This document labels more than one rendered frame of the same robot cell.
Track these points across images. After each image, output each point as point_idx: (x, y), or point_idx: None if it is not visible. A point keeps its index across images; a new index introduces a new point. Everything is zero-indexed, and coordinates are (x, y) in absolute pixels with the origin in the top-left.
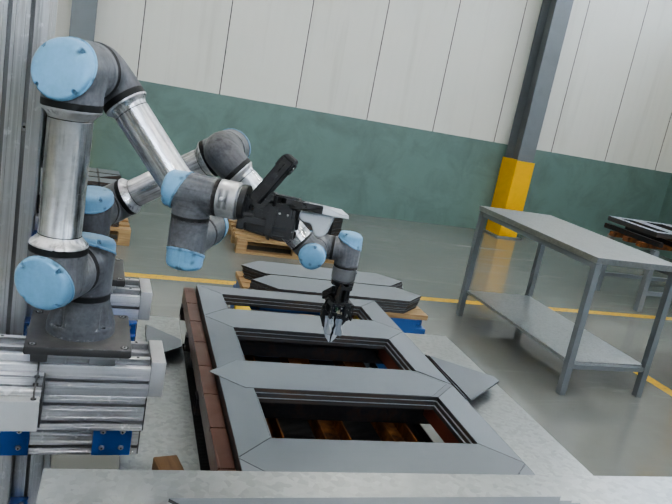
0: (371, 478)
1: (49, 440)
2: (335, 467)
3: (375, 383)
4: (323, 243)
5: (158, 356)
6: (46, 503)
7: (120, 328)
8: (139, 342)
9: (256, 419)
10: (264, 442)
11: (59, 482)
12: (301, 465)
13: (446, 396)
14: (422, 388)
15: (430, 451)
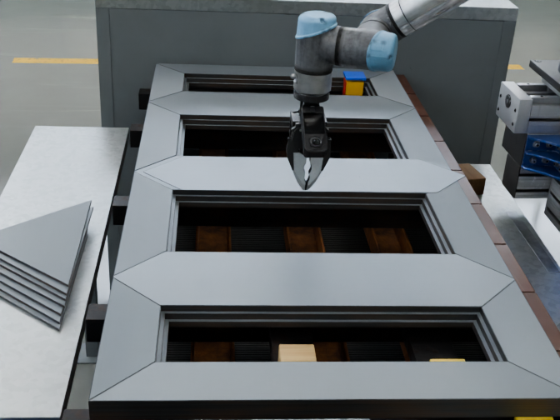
0: (349, 1)
1: None
2: (336, 102)
3: (252, 168)
4: (364, 20)
5: (512, 85)
6: (505, 1)
7: (557, 75)
8: (538, 96)
9: (403, 132)
10: (394, 116)
11: (507, 5)
12: (364, 102)
13: (162, 156)
14: (187, 164)
15: (239, 109)
